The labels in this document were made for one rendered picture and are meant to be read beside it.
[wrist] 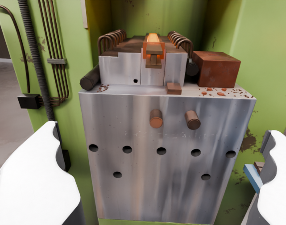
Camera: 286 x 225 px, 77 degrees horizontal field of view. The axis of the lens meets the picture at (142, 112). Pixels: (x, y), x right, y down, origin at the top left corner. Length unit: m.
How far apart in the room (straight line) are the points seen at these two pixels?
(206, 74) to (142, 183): 0.34
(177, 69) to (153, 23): 0.49
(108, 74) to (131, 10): 0.50
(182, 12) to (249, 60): 0.40
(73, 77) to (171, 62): 0.34
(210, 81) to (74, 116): 0.47
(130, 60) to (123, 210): 0.46
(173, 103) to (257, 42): 0.33
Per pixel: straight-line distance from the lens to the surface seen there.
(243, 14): 0.61
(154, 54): 0.32
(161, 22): 0.90
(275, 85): 0.71
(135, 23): 0.90
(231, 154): 0.52
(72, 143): 0.77
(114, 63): 0.43
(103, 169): 0.53
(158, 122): 0.37
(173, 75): 0.44
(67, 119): 0.71
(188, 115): 0.39
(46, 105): 0.69
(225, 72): 0.46
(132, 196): 0.59
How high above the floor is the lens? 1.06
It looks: 28 degrees down
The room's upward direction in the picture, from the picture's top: 1 degrees clockwise
